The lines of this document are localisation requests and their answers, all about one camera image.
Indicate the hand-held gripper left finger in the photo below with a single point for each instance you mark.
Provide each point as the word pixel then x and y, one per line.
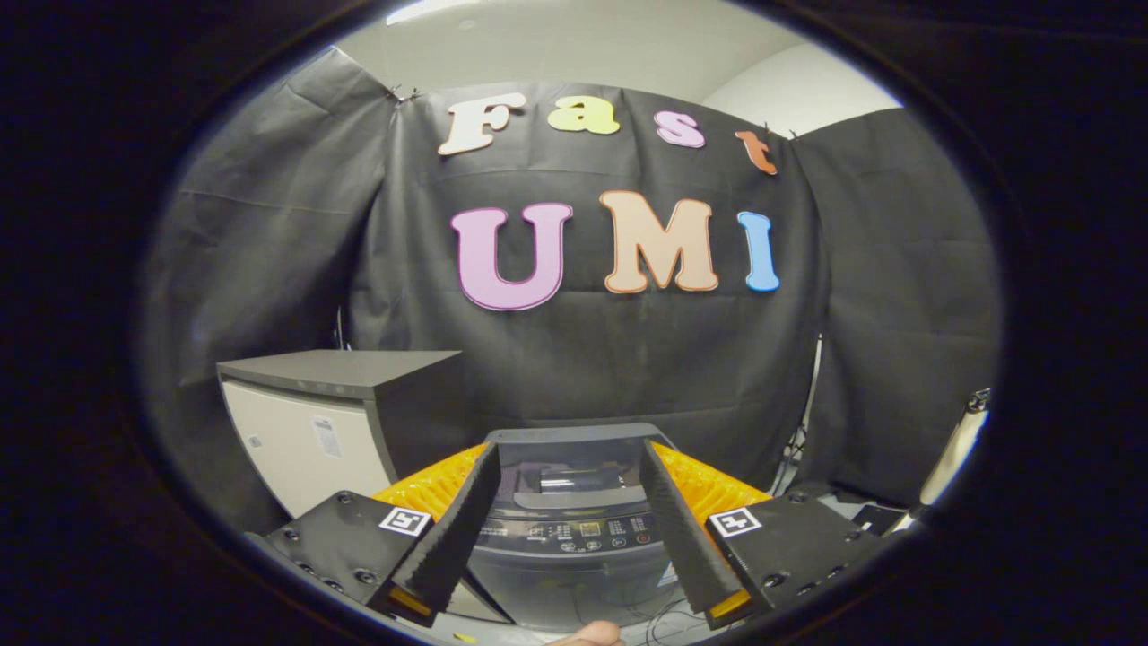
pixel 457 529

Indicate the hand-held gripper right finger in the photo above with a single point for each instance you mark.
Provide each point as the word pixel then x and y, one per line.
pixel 686 529

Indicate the grey washing machine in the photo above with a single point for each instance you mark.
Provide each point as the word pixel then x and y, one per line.
pixel 574 574

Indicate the grey white cabinet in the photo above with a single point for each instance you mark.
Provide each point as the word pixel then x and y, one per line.
pixel 305 431

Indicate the black box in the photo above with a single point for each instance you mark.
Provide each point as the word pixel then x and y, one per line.
pixel 877 519

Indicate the white pole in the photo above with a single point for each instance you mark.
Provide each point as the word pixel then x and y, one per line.
pixel 955 449

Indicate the black backdrop cloth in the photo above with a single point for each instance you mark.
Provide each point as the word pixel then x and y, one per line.
pixel 296 233

